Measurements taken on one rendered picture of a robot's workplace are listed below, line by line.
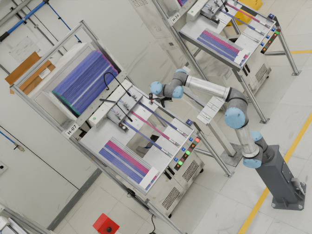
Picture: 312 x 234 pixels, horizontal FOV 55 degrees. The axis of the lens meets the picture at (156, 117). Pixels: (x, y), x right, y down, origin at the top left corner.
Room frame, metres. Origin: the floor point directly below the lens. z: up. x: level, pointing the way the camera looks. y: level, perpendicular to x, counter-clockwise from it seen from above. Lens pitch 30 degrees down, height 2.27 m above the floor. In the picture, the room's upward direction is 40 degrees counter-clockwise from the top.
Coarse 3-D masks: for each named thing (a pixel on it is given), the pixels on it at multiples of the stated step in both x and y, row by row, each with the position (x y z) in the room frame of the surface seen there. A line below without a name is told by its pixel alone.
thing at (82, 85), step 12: (84, 60) 2.52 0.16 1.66; (96, 60) 2.48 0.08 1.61; (72, 72) 2.47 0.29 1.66; (84, 72) 2.43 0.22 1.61; (96, 72) 2.45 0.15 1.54; (60, 84) 2.41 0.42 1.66; (72, 84) 2.38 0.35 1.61; (84, 84) 2.40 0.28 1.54; (96, 84) 2.43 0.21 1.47; (108, 84) 2.46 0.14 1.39; (60, 96) 2.33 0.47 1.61; (72, 96) 2.35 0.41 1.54; (84, 96) 2.38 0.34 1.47; (96, 96) 2.41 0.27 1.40; (72, 108) 2.35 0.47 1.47; (84, 108) 2.35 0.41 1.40
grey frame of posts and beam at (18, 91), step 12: (84, 24) 2.59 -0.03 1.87; (96, 36) 2.59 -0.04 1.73; (12, 84) 2.34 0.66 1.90; (96, 108) 2.41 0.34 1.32; (48, 120) 2.31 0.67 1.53; (84, 120) 2.36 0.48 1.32; (60, 132) 2.31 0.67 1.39; (72, 144) 2.33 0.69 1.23; (204, 144) 2.14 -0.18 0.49; (216, 156) 2.12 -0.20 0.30; (228, 168) 2.13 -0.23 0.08; (144, 204) 2.32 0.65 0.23; (156, 216) 2.32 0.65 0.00
